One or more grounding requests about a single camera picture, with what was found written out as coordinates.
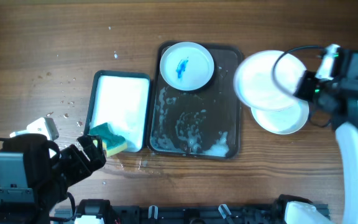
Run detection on green yellow scrubbing sponge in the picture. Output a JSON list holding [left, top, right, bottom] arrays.
[[88, 123, 128, 157]]

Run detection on white plate front blue stain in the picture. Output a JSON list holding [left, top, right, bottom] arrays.
[[251, 101, 310, 135]]

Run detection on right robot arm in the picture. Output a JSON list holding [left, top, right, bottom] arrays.
[[294, 44, 358, 223]]

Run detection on white plate blue stain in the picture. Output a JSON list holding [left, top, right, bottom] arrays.
[[233, 50, 306, 111], [251, 101, 310, 135]]

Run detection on small dark soapy water tray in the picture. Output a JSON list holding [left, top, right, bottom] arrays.
[[83, 70, 151, 152]]

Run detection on large dark brown tray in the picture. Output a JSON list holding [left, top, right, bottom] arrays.
[[145, 44, 244, 160]]

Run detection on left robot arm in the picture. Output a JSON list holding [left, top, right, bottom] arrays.
[[0, 134, 106, 223]]

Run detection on grey plate with blue stain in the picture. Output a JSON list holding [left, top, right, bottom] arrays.
[[159, 42, 214, 91]]

